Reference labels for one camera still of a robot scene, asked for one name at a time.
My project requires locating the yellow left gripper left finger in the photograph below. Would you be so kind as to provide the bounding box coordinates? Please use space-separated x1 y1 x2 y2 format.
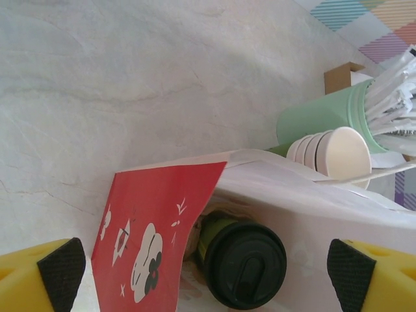
0 237 87 312

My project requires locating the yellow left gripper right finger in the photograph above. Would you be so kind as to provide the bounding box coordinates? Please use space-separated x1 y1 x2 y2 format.
326 238 416 312

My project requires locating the black plastic cup lid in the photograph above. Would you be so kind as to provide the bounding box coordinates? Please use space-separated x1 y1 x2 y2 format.
203 222 288 309

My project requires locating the red and white paper bag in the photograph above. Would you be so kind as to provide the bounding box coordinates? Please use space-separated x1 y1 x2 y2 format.
90 148 416 312

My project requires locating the stack of paper cups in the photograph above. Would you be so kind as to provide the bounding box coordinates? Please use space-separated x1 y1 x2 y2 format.
320 126 372 191

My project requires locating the paper wrapped straw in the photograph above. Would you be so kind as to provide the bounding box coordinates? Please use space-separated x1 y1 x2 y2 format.
370 116 416 134
365 87 416 111
369 48 416 98
367 103 416 123

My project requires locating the mint green straw holder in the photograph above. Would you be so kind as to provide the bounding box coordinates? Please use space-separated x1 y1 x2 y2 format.
276 79 391 153

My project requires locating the brown cardboard tray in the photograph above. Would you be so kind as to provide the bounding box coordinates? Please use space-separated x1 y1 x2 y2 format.
324 61 367 97

